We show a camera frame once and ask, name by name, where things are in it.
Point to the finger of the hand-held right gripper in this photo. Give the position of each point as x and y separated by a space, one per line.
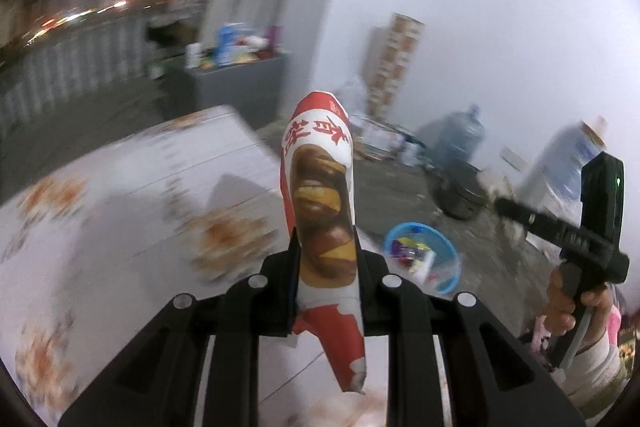
530 221

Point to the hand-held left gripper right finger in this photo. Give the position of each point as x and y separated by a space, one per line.
372 302

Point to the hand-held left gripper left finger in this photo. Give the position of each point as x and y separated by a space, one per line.
280 297

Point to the purple snack bag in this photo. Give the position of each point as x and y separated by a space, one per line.
398 248

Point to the blue plastic wastebasket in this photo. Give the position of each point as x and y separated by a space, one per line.
445 257

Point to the red white snack bag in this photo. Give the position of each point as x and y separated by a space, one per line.
320 187

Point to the person's right forearm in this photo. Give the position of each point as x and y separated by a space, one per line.
595 372

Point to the person's right hand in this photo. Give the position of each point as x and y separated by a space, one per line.
560 307

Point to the black rice cooker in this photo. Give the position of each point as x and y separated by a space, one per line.
460 197

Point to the blue water jug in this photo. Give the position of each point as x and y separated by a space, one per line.
457 139

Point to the floral tablecloth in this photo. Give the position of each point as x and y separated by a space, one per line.
125 187

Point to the tall patterned box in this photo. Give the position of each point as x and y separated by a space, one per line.
395 62

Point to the grey cabinet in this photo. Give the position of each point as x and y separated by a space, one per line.
235 92

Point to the pile of small packets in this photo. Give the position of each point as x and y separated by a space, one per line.
250 52

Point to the small white bottle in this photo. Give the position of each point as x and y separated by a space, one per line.
194 56

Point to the blue detergent bottle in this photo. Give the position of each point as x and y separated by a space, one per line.
227 44

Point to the metal balcony railing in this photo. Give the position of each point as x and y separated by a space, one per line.
75 67

